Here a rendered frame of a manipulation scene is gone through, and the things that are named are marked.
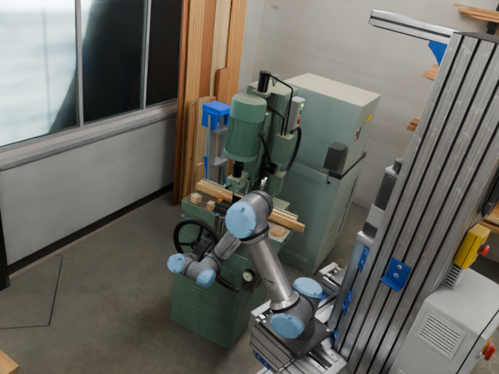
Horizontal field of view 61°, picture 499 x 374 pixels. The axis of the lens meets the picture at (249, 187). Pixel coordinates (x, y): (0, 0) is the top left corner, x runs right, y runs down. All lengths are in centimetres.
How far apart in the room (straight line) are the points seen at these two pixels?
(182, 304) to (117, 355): 46
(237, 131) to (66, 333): 159
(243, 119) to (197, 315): 128
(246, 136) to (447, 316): 119
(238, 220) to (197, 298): 126
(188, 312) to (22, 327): 96
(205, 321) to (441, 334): 154
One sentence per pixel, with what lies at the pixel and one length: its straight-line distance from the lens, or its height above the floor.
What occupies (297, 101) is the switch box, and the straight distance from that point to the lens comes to 235.
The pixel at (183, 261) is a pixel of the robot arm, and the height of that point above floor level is 101.
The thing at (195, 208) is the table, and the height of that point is 88.
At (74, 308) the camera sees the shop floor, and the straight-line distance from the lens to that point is 301.
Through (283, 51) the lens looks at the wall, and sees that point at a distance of 461.
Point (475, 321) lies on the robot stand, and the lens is 159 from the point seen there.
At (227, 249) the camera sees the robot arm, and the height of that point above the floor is 106.
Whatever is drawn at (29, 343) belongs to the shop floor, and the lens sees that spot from 286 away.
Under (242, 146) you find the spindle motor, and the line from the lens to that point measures 213.
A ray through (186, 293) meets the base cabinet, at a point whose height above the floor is 28.
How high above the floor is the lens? 212
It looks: 28 degrees down
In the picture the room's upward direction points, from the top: 11 degrees clockwise
